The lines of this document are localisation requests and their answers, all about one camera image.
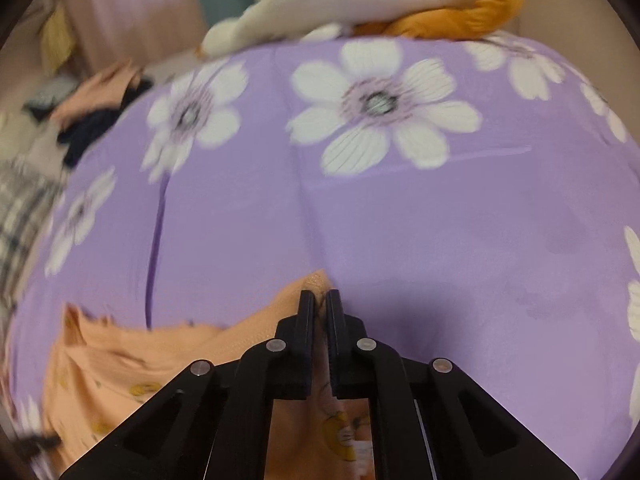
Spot navy garment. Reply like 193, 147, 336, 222
57, 77, 153, 168

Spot grey plaid bedding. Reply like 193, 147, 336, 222
0, 160, 66, 301

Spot orange cartoon print garment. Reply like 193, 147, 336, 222
42, 269, 373, 480

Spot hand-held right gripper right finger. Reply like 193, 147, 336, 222
326, 289, 581, 480

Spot straw tassel hanging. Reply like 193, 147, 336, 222
42, 5, 76, 73

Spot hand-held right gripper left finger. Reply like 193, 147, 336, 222
60, 290, 316, 480

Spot purple floral blanket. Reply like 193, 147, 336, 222
10, 30, 640, 480

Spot pink folded garment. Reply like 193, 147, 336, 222
50, 60, 151, 126

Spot pink curtain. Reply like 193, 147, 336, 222
60, 0, 211, 76

